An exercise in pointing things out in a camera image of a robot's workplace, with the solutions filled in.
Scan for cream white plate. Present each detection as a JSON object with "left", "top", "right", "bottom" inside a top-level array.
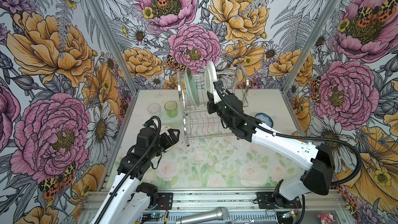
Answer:
[{"left": 160, "top": 125, "right": 180, "bottom": 154}]

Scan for blue white porcelain bowl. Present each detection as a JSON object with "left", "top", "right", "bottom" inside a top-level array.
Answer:
[{"left": 255, "top": 113, "right": 274, "bottom": 128}]

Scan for clear glass cup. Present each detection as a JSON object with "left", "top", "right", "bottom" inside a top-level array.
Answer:
[{"left": 147, "top": 103, "right": 162, "bottom": 117}]

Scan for green glass jar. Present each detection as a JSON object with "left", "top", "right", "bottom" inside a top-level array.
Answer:
[{"left": 164, "top": 101, "right": 178, "bottom": 118}]

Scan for chrome wire dish rack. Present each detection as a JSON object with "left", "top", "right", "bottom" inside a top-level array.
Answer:
[{"left": 177, "top": 65, "right": 249, "bottom": 146}]

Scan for white watermelon pattern plate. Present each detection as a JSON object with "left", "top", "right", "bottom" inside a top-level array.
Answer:
[{"left": 205, "top": 61, "right": 217, "bottom": 94}]

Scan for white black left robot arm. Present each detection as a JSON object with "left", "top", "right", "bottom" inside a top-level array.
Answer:
[{"left": 91, "top": 127, "right": 180, "bottom": 224}]

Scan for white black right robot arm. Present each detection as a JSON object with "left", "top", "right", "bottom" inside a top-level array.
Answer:
[{"left": 205, "top": 80, "right": 335, "bottom": 205}]

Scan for pale green plate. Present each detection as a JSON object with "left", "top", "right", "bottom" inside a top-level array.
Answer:
[{"left": 184, "top": 68, "right": 200, "bottom": 106}]

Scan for silver microphone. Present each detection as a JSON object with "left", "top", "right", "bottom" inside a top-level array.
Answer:
[{"left": 176, "top": 207, "right": 230, "bottom": 224}]

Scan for pink toy figure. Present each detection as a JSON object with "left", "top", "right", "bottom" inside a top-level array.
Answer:
[{"left": 317, "top": 213, "right": 336, "bottom": 224}]

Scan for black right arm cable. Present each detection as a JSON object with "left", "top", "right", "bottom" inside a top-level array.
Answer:
[{"left": 214, "top": 80, "right": 362, "bottom": 224}]

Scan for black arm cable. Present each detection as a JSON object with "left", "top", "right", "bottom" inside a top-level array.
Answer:
[
  {"left": 214, "top": 80, "right": 362, "bottom": 224},
  {"left": 93, "top": 116, "right": 162, "bottom": 224}
]

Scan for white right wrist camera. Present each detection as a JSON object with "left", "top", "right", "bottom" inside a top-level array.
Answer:
[{"left": 211, "top": 80, "right": 223, "bottom": 104}]

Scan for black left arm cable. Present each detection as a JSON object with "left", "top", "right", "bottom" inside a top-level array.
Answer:
[{"left": 93, "top": 116, "right": 162, "bottom": 224}]

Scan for aluminium front rail frame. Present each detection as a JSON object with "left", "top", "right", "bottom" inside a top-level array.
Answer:
[{"left": 79, "top": 188, "right": 355, "bottom": 224}]

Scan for aluminium corner post left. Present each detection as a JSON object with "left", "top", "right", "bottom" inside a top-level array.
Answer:
[{"left": 74, "top": 0, "right": 139, "bottom": 94}]

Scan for aluminium corner post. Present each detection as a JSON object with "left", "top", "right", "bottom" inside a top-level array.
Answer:
[
  {"left": 74, "top": 0, "right": 139, "bottom": 94},
  {"left": 281, "top": 0, "right": 355, "bottom": 92}
]

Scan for aluminium corner post right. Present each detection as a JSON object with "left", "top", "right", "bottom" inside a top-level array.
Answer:
[{"left": 281, "top": 0, "right": 355, "bottom": 92}]

